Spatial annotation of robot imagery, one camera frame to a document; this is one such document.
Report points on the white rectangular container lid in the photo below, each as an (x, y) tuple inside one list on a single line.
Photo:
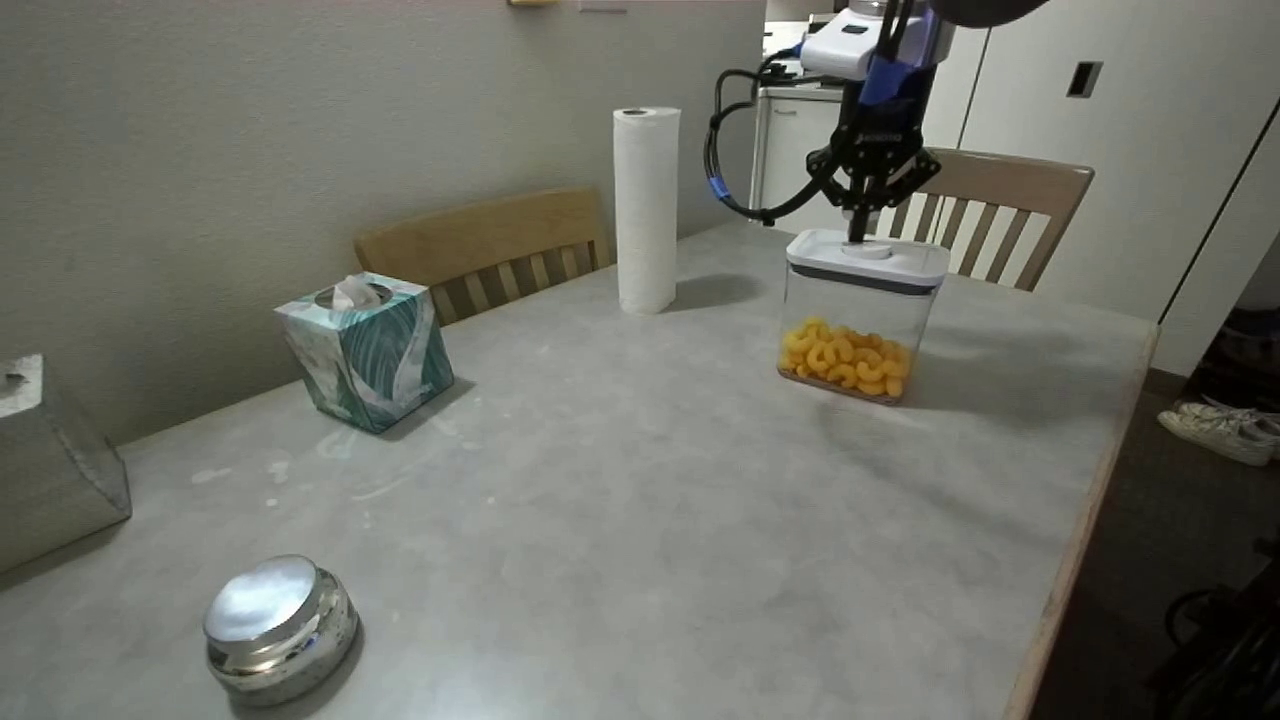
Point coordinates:
[(865, 261)]

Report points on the white kitchen cabinet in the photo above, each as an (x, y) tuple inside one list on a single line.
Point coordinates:
[(781, 132)]

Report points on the clear acrylic box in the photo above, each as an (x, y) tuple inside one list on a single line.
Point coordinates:
[(52, 480)]

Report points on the clear plastic food container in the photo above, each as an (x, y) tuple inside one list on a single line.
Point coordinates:
[(862, 306)]

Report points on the white paper towel roll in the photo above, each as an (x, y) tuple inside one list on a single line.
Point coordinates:
[(646, 213)]

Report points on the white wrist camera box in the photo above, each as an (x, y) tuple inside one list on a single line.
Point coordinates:
[(838, 41)]

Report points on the light wooden slat-back chair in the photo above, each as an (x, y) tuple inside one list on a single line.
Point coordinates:
[(482, 235), (1015, 181)]

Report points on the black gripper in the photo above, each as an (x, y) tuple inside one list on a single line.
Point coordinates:
[(885, 101)]

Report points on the black metal frame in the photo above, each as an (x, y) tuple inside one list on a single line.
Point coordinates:
[(1224, 640)]

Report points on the black wall plate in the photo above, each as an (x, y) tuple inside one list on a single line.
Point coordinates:
[(1086, 77)]

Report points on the white shoe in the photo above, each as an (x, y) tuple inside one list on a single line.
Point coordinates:
[(1215, 438), (1252, 417)]

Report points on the teal tissue box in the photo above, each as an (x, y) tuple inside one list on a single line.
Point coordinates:
[(374, 361)]

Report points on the silver metal bowl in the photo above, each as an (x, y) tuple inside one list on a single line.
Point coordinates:
[(283, 627)]

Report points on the yellow cereal rings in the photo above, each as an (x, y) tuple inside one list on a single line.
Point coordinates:
[(846, 361)]

